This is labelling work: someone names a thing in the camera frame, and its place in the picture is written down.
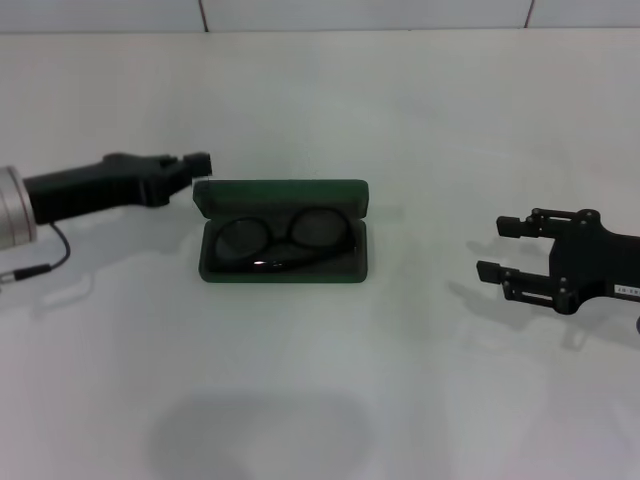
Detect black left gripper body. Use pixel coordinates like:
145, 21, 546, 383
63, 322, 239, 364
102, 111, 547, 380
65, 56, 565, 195
22, 152, 195, 227

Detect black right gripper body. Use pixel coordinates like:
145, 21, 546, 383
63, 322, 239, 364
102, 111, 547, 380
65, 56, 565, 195
547, 208, 640, 318

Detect green glasses case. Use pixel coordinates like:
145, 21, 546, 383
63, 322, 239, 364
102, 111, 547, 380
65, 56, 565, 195
192, 178, 372, 286

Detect black glasses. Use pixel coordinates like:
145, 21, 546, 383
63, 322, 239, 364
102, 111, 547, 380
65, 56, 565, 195
213, 205, 359, 275

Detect left gripper cable with plug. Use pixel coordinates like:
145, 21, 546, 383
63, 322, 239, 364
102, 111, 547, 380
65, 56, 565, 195
0, 222, 72, 294

